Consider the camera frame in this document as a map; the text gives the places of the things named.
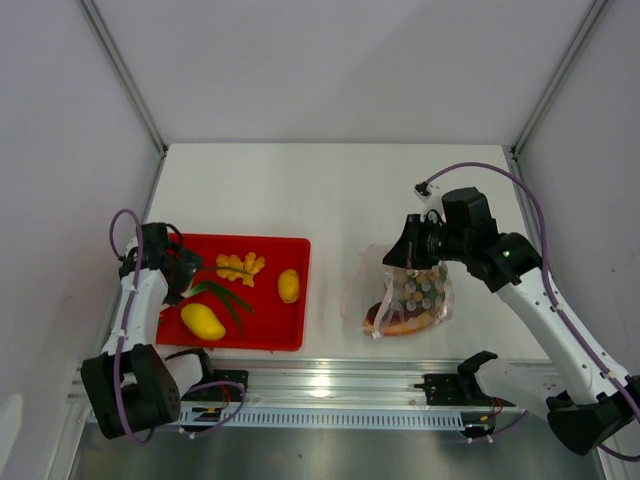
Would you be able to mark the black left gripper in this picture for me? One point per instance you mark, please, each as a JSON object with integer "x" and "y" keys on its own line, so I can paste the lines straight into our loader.
{"x": 188, "y": 263}

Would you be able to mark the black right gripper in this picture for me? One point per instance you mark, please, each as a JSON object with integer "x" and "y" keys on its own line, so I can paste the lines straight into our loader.
{"x": 407, "y": 252}

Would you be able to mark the brown longan bunch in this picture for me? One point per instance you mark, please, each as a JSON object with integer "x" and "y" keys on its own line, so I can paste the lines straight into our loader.
{"x": 421, "y": 289}

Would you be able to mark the clear zip top bag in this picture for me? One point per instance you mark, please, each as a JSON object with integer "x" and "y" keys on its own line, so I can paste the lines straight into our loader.
{"x": 386, "y": 301}

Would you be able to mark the green scallion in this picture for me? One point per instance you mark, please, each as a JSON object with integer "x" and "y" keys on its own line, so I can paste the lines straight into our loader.
{"x": 203, "y": 284}

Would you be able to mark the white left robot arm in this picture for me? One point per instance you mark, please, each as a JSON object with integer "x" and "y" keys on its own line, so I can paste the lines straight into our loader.
{"x": 131, "y": 388}

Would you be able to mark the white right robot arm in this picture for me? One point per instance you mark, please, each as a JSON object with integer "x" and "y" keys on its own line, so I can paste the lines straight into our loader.
{"x": 595, "y": 396}

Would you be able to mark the yellow mango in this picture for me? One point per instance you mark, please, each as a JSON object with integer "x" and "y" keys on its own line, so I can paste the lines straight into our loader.
{"x": 202, "y": 322}

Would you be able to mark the yellow ginger root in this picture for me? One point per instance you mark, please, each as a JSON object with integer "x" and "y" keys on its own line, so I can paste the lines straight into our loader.
{"x": 233, "y": 268}

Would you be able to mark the red plastic tray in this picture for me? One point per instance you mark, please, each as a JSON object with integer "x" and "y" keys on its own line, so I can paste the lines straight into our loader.
{"x": 275, "y": 326}

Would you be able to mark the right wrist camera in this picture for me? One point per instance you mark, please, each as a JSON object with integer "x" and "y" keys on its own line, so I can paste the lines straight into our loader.
{"x": 430, "y": 195}

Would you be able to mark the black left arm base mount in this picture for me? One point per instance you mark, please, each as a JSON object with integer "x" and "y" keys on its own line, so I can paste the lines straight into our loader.
{"x": 228, "y": 392}

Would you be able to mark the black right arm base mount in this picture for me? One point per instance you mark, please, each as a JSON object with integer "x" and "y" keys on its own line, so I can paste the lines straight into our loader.
{"x": 446, "y": 389}

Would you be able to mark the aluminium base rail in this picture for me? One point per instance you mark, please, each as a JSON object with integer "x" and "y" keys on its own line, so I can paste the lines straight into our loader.
{"x": 335, "y": 383}

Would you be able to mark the white slotted cable duct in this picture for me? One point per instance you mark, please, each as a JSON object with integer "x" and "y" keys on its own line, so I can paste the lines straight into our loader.
{"x": 413, "y": 419}

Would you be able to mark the left aluminium frame post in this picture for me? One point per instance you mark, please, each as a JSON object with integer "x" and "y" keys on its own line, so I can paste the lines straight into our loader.
{"x": 108, "y": 44}

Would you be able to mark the aluminium frame post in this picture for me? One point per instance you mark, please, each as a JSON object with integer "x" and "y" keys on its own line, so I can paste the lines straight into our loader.
{"x": 108, "y": 44}
{"x": 571, "y": 54}

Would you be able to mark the right aluminium frame post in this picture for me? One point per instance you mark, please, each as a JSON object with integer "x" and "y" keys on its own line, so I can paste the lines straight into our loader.
{"x": 571, "y": 54}

